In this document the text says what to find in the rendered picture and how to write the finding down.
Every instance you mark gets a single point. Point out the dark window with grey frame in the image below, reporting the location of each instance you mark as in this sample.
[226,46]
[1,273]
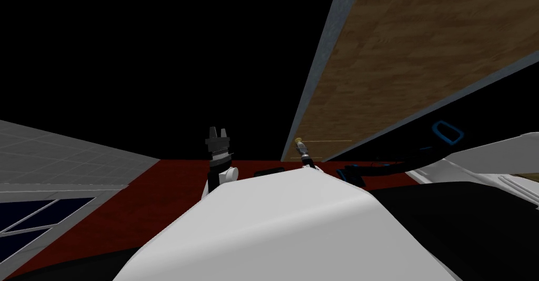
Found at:
[29,226]

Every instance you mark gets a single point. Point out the brown wooden door leaf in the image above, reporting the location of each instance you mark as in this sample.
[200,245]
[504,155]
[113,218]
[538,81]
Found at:
[404,62]

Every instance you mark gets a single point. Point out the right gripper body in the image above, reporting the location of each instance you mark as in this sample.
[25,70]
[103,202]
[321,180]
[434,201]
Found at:
[352,177]

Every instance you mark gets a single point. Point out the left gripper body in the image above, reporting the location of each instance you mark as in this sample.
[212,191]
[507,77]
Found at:
[218,144]

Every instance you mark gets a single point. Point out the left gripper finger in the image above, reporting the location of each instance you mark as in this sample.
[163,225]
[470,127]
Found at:
[213,131]
[223,133]

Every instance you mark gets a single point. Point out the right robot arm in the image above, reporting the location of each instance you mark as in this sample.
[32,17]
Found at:
[463,230]

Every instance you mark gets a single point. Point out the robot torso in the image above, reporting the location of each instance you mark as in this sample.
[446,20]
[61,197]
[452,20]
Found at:
[273,230]

